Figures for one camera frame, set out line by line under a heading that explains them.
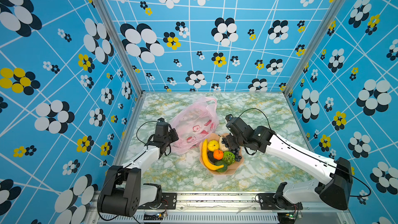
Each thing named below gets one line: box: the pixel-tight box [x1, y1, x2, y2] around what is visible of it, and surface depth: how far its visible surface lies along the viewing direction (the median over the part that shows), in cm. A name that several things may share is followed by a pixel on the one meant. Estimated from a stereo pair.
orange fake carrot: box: [212, 149, 224, 161], surface depth 82 cm
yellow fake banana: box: [202, 138, 225, 171], surface depth 82 cm
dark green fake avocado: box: [207, 150, 220, 165], surface depth 84 cm
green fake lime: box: [214, 160, 229, 173], surface depth 79 cm
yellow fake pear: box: [207, 140, 220, 152], surface depth 86 cm
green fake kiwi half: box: [222, 150, 236, 166], surface depth 82 cm
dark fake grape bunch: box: [221, 136, 243, 163], surface depth 84 cm
